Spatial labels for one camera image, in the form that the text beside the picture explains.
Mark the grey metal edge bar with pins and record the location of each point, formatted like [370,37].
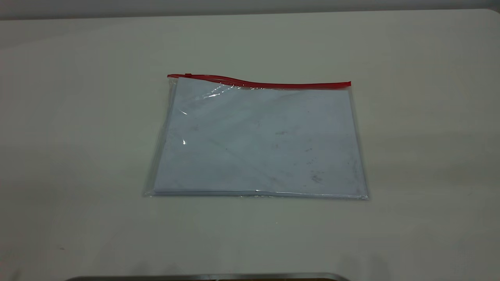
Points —
[207,277]

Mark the clear plastic zipper bag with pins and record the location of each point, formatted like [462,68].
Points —
[164,164]

